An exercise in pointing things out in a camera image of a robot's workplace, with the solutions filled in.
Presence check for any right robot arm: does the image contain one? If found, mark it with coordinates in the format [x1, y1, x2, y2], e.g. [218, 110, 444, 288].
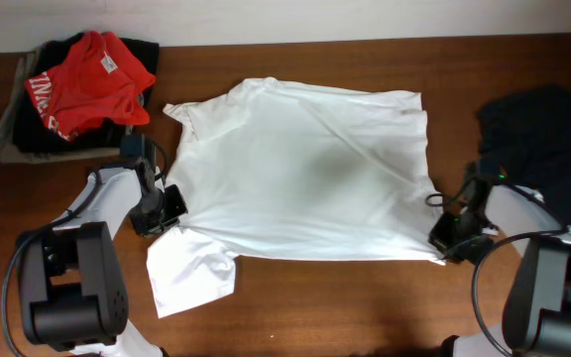
[429, 175, 571, 356]

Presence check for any grey folded garment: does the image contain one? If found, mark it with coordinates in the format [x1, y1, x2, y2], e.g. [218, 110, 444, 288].
[0, 44, 119, 164]

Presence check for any black folded garment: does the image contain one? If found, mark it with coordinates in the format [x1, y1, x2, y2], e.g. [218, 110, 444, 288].
[12, 33, 160, 154]

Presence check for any red folded t-shirt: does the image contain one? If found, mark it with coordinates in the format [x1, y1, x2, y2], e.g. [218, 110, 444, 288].
[25, 31, 156, 142]

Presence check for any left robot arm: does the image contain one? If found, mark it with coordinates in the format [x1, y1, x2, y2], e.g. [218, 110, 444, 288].
[0, 135, 187, 356]

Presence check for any dark t-shirt white print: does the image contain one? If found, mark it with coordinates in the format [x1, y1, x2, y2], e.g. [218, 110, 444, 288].
[477, 85, 571, 226]

